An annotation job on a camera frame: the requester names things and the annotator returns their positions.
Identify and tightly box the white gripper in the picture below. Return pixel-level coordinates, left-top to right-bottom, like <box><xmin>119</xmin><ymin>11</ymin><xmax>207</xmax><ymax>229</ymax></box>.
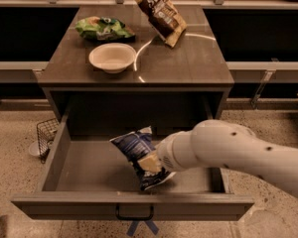
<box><xmin>138</xmin><ymin>132</ymin><xmax>198</xmax><ymax>173</ymax></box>

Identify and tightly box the blue chip bag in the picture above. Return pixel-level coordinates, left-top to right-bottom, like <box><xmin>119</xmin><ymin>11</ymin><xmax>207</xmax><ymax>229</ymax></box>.
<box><xmin>110</xmin><ymin>126</ymin><xmax>175</xmax><ymax>190</ymax></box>

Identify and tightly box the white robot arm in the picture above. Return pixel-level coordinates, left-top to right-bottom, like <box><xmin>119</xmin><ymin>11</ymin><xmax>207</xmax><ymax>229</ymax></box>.
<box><xmin>138</xmin><ymin>120</ymin><xmax>298</xmax><ymax>198</ymax></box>

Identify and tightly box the grey open drawer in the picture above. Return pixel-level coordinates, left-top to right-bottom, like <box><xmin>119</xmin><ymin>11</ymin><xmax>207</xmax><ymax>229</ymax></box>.
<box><xmin>10</xmin><ymin>92</ymin><xmax>255</xmax><ymax>221</ymax></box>

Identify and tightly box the grey counter cabinet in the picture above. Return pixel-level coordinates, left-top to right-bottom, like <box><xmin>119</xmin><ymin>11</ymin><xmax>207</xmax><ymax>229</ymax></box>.
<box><xmin>35</xmin><ymin>4</ymin><xmax>235</xmax><ymax>126</ymax></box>

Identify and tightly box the green chip bag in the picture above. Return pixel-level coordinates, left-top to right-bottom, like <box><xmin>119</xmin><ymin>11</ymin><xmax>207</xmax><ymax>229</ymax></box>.
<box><xmin>75</xmin><ymin>16</ymin><xmax>135</xmax><ymax>42</ymax></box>

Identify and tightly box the brown chip bag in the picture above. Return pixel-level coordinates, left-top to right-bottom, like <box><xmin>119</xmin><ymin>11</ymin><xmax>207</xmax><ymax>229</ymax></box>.
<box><xmin>135</xmin><ymin>0</ymin><xmax>187</xmax><ymax>48</ymax></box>

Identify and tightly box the white paper bowl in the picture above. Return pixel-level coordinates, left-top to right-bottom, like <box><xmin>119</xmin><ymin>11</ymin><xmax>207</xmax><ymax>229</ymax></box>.
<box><xmin>88</xmin><ymin>43</ymin><xmax>136</xmax><ymax>73</ymax></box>

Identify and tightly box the black drawer handle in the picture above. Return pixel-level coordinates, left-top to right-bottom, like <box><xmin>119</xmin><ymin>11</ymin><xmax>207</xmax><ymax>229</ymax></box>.
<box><xmin>115</xmin><ymin>204</ymin><xmax>154</xmax><ymax>221</ymax></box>

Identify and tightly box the black wire basket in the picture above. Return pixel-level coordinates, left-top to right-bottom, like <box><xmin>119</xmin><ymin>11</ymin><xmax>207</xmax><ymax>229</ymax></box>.
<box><xmin>37</xmin><ymin>118</ymin><xmax>59</xmax><ymax>163</ymax></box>

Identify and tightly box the metal rail bracket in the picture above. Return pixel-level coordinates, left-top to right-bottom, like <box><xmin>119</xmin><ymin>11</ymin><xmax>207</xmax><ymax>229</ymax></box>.
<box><xmin>250</xmin><ymin>58</ymin><xmax>279</xmax><ymax>109</ymax></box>

